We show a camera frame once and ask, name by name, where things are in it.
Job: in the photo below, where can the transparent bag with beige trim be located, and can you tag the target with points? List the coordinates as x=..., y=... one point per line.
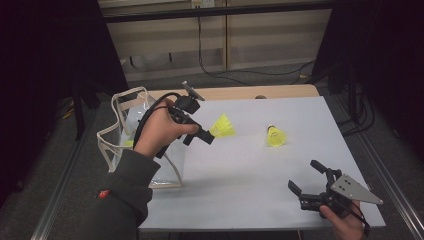
x=126, y=113

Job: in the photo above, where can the person's right hand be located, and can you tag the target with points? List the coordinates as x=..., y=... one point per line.
x=346, y=230

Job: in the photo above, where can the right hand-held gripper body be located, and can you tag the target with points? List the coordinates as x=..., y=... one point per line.
x=347, y=188

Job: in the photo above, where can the beige wooden cabinet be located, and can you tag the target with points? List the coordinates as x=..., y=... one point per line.
x=266, y=36

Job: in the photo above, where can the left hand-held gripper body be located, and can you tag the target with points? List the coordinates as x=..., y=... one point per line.
x=186, y=106

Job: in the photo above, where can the black metal stand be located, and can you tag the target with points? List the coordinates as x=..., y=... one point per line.
x=78, y=113

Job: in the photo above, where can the person's left hand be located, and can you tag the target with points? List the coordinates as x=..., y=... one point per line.
x=156, y=133

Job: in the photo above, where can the black horizontal bar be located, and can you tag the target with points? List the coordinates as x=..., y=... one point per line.
x=216, y=11

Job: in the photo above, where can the metal floor rail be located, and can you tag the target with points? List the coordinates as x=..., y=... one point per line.
x=56, y=200
x=396, y=196

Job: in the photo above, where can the yellow shuttlecock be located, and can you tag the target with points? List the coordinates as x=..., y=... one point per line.
x=225, y=128
x=276, y=137
x=128, y=143

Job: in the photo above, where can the black curtain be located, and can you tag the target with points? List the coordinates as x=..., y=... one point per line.
x=393, y=50
x=33, y=50

